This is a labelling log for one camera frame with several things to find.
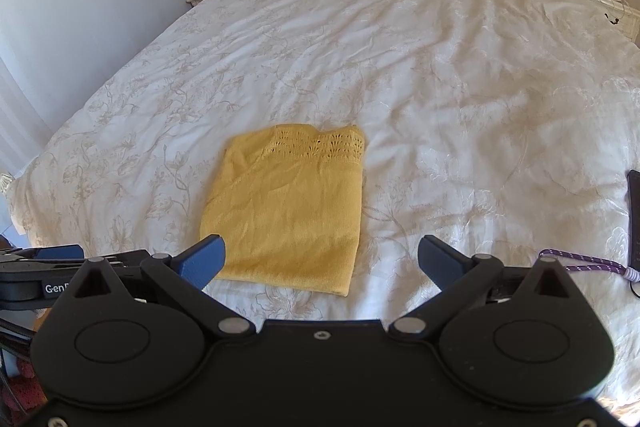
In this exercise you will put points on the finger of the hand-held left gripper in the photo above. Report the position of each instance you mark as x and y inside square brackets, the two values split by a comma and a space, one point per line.
[55, 252]

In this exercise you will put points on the yellow knit sweater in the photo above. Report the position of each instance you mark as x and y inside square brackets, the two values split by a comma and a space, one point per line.
[290, 212]

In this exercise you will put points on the red knitted cloth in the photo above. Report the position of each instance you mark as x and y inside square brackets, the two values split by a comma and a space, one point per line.
[27, 392]

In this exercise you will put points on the carved cream bedpost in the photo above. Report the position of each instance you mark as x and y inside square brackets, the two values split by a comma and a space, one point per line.
[5, 184]

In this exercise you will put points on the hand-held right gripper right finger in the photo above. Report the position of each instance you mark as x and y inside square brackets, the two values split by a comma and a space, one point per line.
[440, 267]

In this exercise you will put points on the white floral bedspread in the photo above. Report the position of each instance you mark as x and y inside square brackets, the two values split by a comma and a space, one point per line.
[400, 82]

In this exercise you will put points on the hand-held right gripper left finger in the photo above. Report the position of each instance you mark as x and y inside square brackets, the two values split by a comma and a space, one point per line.
[201, 263]

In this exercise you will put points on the dark phone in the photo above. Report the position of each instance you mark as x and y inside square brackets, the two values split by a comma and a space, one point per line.
[635, 217]

